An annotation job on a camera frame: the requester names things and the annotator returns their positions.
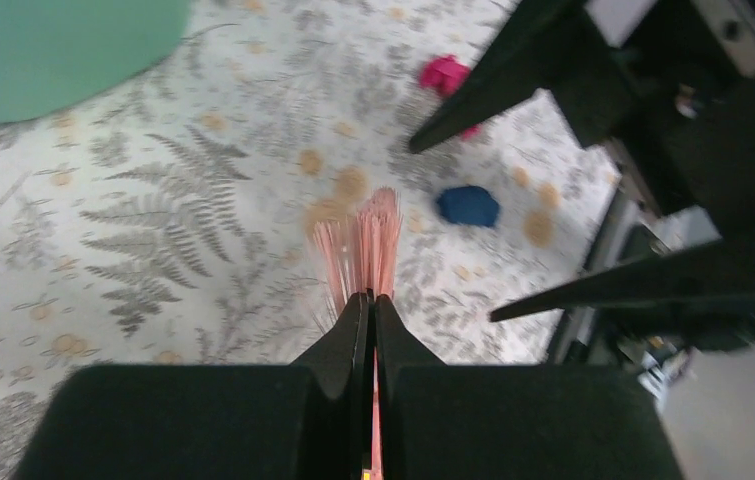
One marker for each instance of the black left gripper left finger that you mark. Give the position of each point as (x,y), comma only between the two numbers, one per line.
(308,419)

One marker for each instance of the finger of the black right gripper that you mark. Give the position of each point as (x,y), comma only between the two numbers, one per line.
(531,48)

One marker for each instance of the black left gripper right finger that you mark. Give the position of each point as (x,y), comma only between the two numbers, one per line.
(441,421)

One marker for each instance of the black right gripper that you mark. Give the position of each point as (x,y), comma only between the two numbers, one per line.
(690,145)

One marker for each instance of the pink hand brush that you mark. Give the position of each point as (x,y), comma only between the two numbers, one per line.
(356,257)

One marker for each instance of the magenta paper scrap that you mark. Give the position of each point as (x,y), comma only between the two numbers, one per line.
(444,75)

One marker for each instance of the small blue paper ball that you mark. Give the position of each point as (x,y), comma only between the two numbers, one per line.
(468,205)

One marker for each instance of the green waste bin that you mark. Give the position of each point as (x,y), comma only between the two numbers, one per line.
(55,54)

